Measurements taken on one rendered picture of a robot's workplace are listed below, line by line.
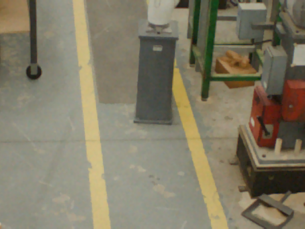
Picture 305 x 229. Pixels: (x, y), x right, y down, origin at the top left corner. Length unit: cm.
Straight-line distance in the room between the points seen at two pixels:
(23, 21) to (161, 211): 207
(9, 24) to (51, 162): 134
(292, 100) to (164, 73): 113
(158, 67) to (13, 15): 139
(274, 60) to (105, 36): 249
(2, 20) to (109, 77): 95
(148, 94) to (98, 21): 175
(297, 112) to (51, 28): 295
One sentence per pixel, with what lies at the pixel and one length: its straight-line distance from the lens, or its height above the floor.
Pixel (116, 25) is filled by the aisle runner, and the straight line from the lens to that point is 719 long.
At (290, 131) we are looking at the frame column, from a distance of 507.
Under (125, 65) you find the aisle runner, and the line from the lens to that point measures 650.
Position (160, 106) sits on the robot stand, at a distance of 568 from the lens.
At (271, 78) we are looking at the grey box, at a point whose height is 78.
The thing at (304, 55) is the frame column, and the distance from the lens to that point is 481.
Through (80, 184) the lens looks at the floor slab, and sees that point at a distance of 511.
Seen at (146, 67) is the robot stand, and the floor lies 45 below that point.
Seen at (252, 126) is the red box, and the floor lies 37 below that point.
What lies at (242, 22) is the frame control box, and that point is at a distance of 492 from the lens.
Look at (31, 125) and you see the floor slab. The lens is 570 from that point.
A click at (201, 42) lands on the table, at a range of 637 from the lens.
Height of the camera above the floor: 304
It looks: 31 degrees down
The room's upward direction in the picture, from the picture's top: 3 degrees clockwise
